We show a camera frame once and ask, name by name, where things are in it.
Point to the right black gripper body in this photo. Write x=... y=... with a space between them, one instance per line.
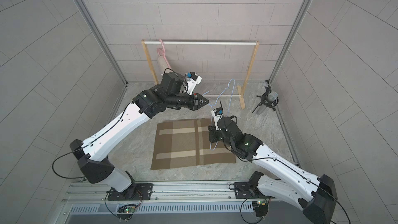
x=216 y=136

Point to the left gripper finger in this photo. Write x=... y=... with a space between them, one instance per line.
x=199 y=104
x=200 y=97

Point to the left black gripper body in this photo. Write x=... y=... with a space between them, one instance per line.
x=193 y=101

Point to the brown plaid scarf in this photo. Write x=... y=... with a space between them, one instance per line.
x=185 y=143

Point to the beige wool scarf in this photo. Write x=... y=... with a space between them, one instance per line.
x=163 y=64

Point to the pink plastic hanger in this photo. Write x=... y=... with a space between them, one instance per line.
x=161 y=51

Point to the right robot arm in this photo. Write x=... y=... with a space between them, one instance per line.
x=314 y=195

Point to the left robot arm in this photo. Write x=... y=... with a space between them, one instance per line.
x=175 y=92

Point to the wooden clothes rack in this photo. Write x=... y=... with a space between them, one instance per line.
x=215 y=59

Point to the right circuit board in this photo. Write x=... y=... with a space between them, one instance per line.
x=260 y=208

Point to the circuit board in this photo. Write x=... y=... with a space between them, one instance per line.
x=260 y=208
x=128 y=209

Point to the left circuit board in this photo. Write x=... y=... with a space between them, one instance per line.
x=128 y=209

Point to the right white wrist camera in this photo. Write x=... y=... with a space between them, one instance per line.
x=217 y=114

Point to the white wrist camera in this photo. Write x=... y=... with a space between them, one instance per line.
x=217 y=114
x=192 y=79

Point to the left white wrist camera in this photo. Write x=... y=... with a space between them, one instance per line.
x=192 y=79

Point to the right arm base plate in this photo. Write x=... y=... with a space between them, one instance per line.
x=244 y=190

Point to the aluminium mounting rail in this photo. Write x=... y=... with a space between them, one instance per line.
x=183 y=191

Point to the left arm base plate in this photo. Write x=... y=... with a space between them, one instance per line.
x=140 y=191

